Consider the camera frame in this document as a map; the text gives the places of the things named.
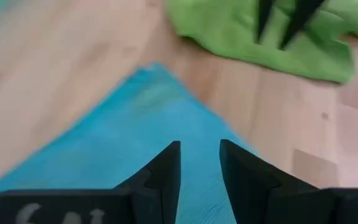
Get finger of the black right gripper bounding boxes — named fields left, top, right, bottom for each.
left=255, top=0, right=275, bottom=43
left=279, top=0, right=326, bottom=50

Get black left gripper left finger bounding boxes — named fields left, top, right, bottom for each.
left=0, top=140, right=181, bottom=224

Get green microfiber towel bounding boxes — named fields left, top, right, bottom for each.
left=166, top=0, right=358, bottom=84

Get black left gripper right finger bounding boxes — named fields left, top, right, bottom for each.
left=219, top=139, right=358, bottom=224

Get blue microfiber towel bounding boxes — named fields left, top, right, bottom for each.
left=0, top=62, right=260, bottom=224

